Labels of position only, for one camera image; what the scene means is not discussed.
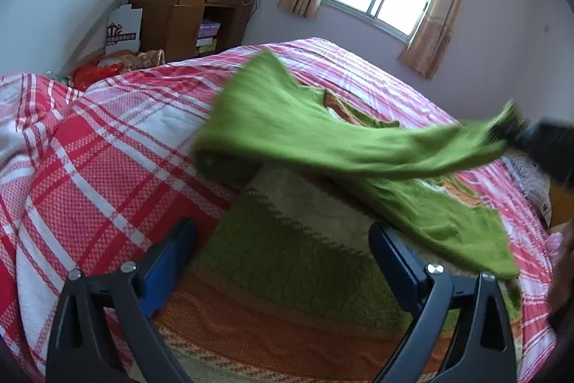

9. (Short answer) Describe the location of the wooden desk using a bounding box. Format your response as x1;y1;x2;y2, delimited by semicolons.
128;0;262;66

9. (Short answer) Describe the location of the red plaid blanket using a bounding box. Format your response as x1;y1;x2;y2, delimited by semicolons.
0;37;559;383

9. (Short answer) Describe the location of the stack of books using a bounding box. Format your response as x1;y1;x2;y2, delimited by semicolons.
196;19;221;57

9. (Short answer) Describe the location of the white printed paper bag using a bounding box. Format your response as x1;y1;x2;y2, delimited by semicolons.
103;3;144;54

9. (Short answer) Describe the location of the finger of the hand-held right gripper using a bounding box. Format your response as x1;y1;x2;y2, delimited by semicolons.
490;115;533;151

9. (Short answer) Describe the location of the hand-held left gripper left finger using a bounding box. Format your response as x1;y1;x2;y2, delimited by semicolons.
46;218;198;383

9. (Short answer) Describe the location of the green orange knitted sweater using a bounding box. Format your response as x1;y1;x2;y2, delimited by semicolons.
152;50;530;383

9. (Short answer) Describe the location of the beige patterned bag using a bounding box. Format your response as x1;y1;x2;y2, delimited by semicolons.
124;48;168;70

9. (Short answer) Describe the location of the red plastic bag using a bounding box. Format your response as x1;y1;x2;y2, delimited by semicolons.
71;61;125;91

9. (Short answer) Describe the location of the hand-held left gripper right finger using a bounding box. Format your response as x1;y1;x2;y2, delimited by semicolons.
368;222;519;383

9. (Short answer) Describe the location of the patterned pillow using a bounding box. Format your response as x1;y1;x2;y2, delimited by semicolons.
504;154;553;228

